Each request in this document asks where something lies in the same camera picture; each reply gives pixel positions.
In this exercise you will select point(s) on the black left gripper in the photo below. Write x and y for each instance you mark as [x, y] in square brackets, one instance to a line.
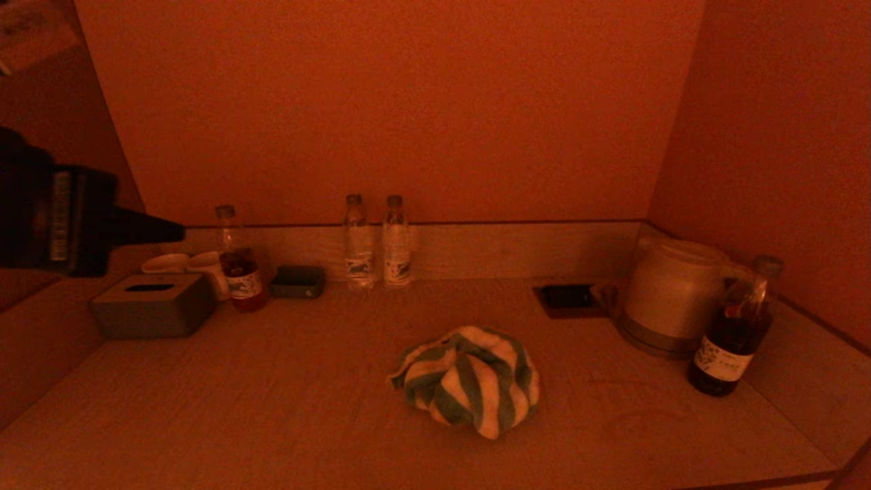
[85, 224]

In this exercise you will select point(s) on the green white striped towel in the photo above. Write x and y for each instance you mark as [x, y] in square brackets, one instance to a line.
[469, 381]

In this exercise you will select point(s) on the white ceramic cup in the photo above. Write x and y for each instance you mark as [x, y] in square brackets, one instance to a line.
[209, 269]
[165, 263]

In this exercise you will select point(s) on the grey tissue box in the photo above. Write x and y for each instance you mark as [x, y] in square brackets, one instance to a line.
[153, 309]

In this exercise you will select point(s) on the brown drink bottle patterned label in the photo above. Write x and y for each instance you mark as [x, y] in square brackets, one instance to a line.
[243, 282]

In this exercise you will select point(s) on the small teal box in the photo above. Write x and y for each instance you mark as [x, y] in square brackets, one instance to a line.
[298, 282]

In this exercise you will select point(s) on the clear water bottle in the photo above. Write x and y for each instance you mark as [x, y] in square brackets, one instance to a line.
[396, 252]
[358, 252]

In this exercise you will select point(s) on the black pop-up power socket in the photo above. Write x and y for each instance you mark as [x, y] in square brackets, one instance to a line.
[568, 299]

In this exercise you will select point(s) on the grey kettle base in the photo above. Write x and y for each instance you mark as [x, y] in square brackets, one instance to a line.
[646, 344]

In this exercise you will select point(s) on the white electric kettle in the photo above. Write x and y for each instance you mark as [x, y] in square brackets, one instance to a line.
[674, 286]

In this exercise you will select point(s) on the brown drink bottle white label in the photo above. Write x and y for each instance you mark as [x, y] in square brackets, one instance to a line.
[731, 340]

